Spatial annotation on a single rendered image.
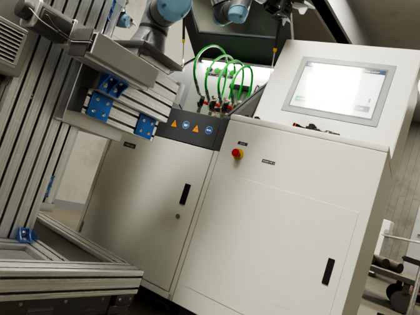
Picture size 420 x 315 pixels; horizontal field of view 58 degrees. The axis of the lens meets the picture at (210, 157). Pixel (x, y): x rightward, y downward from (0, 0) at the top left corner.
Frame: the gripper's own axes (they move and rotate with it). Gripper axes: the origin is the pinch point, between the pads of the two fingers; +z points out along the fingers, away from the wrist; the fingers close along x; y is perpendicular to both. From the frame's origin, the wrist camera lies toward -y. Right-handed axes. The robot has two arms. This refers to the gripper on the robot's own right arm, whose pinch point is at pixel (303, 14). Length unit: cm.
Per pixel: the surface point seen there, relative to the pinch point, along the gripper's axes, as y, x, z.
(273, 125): 48.1, -11.5, 5.6
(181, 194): 86, -45, -14
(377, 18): -230, -202, 266
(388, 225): 8, -315, 506
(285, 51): -6.4, -39.8, 22.4
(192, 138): 58, -45, -16
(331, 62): 1.0, -17.2, 36.7
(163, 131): 56, -60, -26
